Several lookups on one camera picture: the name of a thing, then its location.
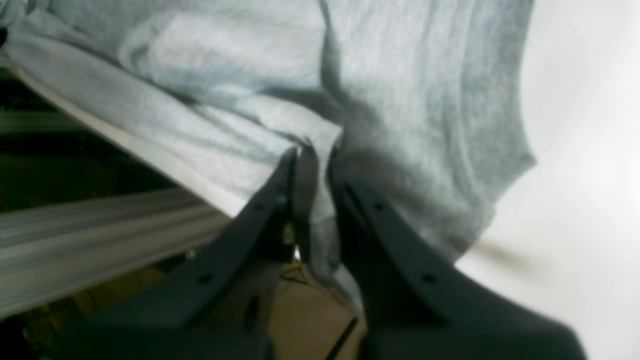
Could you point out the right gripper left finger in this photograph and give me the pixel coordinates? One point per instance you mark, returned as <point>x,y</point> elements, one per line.
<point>214,307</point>

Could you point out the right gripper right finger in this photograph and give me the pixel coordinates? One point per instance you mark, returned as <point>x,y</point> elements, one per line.
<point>417,305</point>

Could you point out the grey T-shirt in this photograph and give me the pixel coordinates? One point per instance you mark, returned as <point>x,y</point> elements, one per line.
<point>420,96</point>

